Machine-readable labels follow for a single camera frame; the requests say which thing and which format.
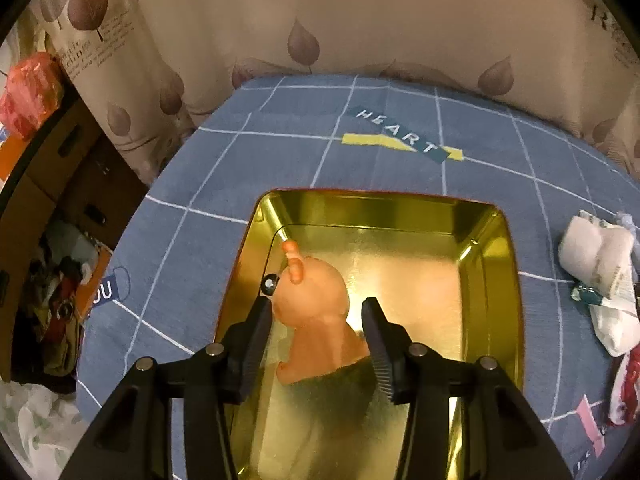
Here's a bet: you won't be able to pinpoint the blue checked bed sheet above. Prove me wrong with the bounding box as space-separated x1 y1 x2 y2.
77 76 639 479

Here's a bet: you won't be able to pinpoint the orange box on cabinet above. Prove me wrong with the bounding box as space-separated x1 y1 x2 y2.
0 136 29 185

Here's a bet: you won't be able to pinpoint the wet wipes pack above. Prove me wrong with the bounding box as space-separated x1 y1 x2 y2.
570 283 611 307

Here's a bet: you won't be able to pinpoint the orange rubber pig toy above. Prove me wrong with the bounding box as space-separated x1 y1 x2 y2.
271 240 369 385

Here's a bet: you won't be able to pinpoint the white green patterned bag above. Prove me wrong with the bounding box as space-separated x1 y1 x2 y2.
0 382 88 479

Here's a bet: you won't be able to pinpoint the red gold toffee tin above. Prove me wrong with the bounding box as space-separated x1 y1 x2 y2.
214 187 526 480

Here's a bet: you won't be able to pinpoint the dark wooden cabinet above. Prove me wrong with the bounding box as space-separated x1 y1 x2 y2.
1 91 149 382

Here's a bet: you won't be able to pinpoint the red white ruffled garment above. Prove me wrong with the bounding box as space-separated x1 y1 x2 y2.
608 347 640 426

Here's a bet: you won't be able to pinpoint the red plastic bag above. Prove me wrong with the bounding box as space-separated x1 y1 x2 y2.
1 52 65 141

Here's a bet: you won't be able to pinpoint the white socks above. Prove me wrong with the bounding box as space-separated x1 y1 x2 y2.
589 304 640 358

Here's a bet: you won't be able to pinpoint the beige leaf print curtain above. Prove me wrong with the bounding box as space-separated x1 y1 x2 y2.
1 0 639 182

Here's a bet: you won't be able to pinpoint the small white printed sock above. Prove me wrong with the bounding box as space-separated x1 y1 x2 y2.
558 210 634 302

